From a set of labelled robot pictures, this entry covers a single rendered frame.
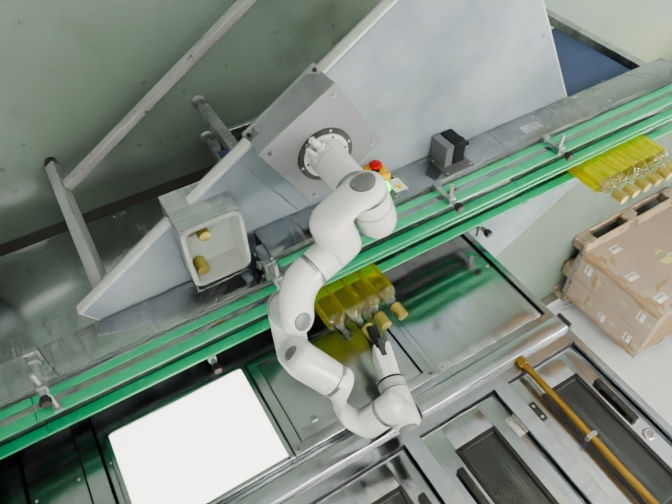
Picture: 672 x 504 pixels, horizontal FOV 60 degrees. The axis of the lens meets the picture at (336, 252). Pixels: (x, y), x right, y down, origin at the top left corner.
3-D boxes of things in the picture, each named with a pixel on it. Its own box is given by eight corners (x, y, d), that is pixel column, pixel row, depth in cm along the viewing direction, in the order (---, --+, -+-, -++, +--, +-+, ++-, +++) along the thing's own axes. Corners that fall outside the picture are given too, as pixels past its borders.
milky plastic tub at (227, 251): (185, 269, 169) (196, 289, 164) (167, 214, 152) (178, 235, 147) (240, 245, 174) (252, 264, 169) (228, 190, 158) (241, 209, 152)
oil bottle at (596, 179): (556, 164, 217) (616, 209, 201) (560, 152, 213) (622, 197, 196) (567, 159, 219) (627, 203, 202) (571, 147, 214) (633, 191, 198)
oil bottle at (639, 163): (589, 149, 222) (650, 191, 206) (594, 137, 218) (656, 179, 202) (600, 144, 224) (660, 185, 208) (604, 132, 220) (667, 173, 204)
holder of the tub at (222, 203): (189, 279, 173) (199, 297, 168) (167, 213, 152) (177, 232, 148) (242, 256, 178) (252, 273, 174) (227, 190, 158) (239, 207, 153)
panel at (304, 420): (104, 437, 163) (143, 551, 143) (101, 433, 160) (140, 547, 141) (373, 301, 192) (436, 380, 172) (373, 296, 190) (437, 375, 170)
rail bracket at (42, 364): (34, 362, 157) (53, 430, 144) (7, 327, 145) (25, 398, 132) (52, 354, 159) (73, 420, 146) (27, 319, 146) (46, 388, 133)
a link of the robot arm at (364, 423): (343, 356, 138) (406, 396, 146) (309, 384, 144) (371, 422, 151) (343, 382, 131) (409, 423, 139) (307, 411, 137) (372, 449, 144)
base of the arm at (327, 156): (286, 156, 147) (312, 191, 137) (319, 118, 144) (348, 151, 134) (324, 181, 158) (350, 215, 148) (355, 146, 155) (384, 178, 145)
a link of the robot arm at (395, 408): (368, 431, 140) (396, 411, 136) (355, 393, 146) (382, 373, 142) (407, 438, 149) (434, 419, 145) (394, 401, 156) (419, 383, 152)
